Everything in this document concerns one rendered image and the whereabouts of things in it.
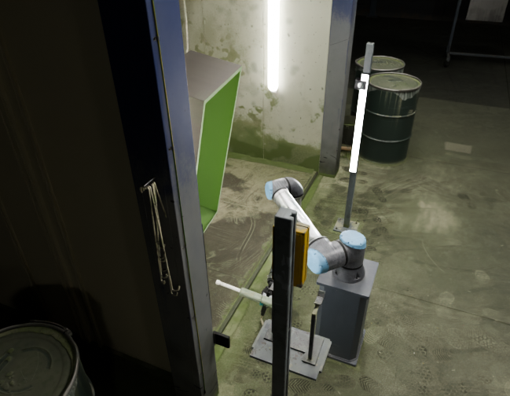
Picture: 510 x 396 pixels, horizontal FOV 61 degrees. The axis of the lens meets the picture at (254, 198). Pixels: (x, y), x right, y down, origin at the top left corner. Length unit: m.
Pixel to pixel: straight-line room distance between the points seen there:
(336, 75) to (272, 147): 1.09
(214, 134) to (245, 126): 1.81
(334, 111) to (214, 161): 1.67
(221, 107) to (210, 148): 0.34
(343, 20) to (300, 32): 0.41
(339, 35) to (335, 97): 0.58
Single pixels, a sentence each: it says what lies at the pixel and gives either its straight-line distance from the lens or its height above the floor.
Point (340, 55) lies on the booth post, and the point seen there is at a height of 1.31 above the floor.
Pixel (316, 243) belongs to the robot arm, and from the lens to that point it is 2.45.
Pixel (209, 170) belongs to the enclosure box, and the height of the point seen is 0.84.
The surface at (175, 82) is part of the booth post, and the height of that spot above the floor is 1.96.
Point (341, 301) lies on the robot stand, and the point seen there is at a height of 0.53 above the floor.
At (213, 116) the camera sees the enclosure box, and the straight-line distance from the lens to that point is 3.02.
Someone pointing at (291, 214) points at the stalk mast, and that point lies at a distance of 1.40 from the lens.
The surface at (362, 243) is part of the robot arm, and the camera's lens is 2.48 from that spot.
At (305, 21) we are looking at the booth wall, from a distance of 4.29.
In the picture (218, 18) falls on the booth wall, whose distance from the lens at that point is 4.63.
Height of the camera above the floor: 2.46
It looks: 34 degrees down
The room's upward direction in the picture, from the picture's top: 1 degrees counter-clockwise
